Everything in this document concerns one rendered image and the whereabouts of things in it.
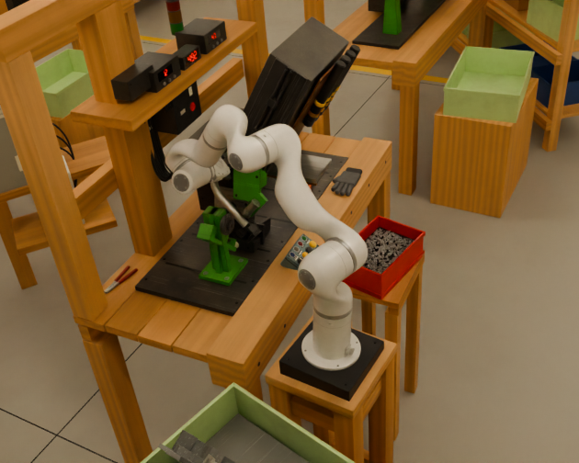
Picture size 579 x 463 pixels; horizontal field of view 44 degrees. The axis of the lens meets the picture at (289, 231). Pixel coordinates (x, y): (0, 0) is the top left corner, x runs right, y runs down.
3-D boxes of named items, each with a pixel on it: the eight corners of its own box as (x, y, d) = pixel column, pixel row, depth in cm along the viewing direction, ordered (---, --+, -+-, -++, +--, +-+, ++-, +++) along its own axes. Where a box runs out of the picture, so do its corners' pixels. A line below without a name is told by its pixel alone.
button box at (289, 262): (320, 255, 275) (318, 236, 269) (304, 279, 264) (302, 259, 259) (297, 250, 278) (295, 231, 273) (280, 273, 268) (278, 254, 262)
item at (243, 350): (391, 168, 343) (391, 141, 334) (248, 395, 236) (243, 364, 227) (364, 163, 348) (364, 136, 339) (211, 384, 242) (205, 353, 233)
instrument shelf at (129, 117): (257, 30, 296) (256, 21, 293) (132, 132, 232) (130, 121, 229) (206, 26, 305) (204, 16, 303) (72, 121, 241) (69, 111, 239)
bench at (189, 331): (390, 287, 387) (391, 144, 335) (269, 522, 281) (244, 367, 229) (275, 260, 413) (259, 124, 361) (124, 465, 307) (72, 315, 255)
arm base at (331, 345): (370, 342, 232) (374, 299, 221) (342, 379, 220) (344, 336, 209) (321, 320, 241) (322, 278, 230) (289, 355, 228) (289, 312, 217)
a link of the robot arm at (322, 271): (360, 305, 219) (365, 243, 205) (320, 336, 209) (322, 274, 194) (331, 287, 226) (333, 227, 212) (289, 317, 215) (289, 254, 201)
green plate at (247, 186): (269, 197, 277) (270, 145, 269) (259, 203, 270) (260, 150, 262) (242, 192, 281) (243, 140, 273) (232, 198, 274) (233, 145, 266)
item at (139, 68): (156, 83, 247) (153, 63, 242) (131, 102, 236) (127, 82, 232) (140, 81, 249) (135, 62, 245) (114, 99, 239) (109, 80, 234)
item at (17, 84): (276, 127, 358) (255, -78, 300) (93, 321, 252) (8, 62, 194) (259, 124, 361) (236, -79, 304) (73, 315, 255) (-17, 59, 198)
